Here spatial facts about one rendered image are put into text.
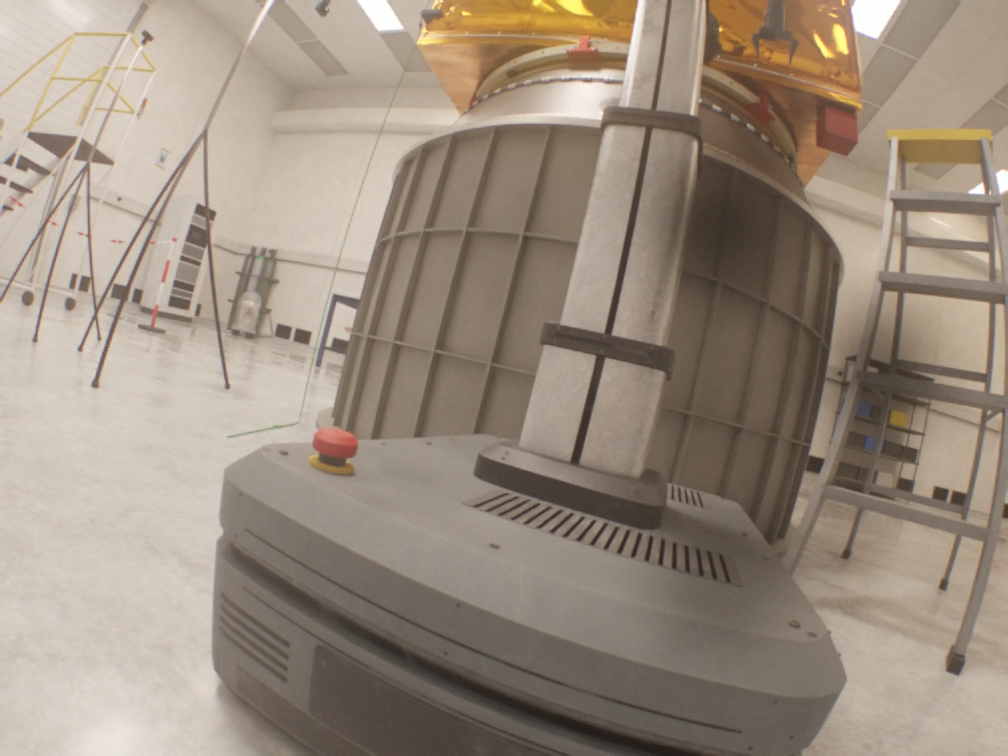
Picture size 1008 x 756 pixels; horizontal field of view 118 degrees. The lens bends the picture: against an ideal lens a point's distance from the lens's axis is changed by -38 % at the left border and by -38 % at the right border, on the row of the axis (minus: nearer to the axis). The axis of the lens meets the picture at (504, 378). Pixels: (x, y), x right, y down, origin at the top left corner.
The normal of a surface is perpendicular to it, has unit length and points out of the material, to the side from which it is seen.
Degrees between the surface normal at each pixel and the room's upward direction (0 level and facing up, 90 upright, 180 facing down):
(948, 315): 90
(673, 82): 90
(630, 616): 45
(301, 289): 90
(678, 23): 90
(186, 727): 0
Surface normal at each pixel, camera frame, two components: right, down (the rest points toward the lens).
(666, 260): -0.09, -0.02
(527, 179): -0.40, -0.10
